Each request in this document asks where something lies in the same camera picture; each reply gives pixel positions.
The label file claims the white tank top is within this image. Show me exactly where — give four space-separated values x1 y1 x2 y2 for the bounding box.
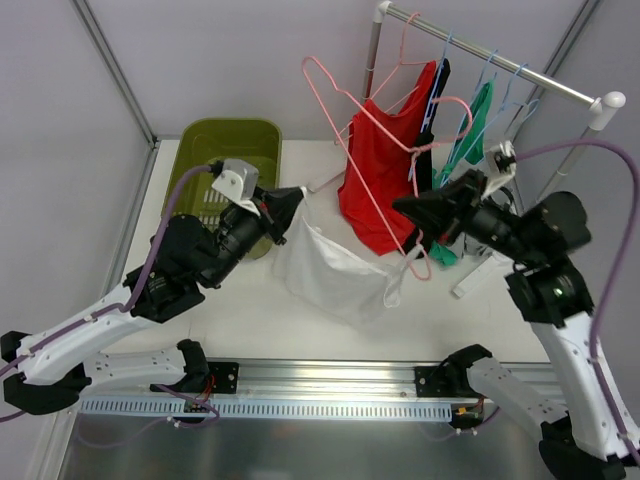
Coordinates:
272 189 422 325

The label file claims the pink wire hanger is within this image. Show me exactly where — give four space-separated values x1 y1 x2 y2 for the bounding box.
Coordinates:
301 56 443 282

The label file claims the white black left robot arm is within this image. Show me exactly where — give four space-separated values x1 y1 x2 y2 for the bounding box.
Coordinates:
1 187 306 415

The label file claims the red tank top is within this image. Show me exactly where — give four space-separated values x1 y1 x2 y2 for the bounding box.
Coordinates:
338 61 437 256

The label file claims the green tank top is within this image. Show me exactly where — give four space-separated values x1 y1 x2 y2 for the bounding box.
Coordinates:
429 80 494 267

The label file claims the olive green plastic basket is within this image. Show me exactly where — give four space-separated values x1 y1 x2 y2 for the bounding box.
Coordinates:
163 118 282 232

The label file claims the silver white clothes rack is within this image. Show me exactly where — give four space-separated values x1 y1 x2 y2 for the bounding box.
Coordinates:
306 0 627 300

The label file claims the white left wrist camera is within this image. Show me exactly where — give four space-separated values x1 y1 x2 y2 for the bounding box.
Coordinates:
211 158 260 216

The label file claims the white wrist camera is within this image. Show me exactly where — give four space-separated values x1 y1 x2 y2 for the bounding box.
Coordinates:
211 158 260 216
481 140 517 200

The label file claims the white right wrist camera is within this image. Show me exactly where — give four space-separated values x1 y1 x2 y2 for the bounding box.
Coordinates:
481 140 517 200

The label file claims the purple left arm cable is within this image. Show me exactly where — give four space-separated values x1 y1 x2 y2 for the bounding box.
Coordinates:
0 164 224 426

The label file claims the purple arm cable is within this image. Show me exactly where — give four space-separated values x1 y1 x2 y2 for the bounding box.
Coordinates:
0 164 224 426
514 138 640 466

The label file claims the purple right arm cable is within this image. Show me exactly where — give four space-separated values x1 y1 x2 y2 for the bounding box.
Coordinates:
514 138 640 466

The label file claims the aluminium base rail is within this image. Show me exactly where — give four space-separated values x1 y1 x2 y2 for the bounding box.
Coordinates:
59 355 556 401

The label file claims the white slotted cable duct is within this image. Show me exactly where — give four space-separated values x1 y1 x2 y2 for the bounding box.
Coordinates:
80 396 453 423

